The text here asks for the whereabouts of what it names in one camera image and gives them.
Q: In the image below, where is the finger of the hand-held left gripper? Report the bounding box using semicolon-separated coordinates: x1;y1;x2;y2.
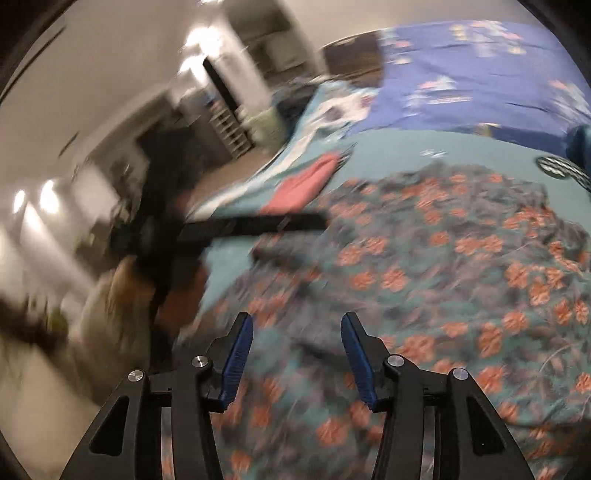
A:
252;246;325;274
185;211;327;243

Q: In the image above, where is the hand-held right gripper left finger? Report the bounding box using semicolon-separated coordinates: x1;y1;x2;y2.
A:
60;312;254;480

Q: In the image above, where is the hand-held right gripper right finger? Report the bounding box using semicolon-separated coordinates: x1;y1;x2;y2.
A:
340;312;539;480

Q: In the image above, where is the teal floral garment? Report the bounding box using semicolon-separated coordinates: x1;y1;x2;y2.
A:
161;164;591;480

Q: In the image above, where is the person's left forearm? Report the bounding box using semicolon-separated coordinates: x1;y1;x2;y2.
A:
69;258;178;407

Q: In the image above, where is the person's left hand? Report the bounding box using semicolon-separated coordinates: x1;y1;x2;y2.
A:
159;263;209;333

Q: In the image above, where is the pink cloth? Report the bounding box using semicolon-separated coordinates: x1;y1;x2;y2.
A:
268;152;343;216

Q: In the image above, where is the white shelf unit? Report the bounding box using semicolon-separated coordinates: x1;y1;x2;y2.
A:
208;96;256;160

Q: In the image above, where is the teal printed blanket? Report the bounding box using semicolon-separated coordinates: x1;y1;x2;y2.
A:
180;76;591;352

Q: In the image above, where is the purple printed bed sheet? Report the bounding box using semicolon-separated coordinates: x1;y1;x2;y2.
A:
360;18;591;145

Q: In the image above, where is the navy star-print cloth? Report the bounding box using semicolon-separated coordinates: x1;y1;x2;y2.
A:
566;122;591;163

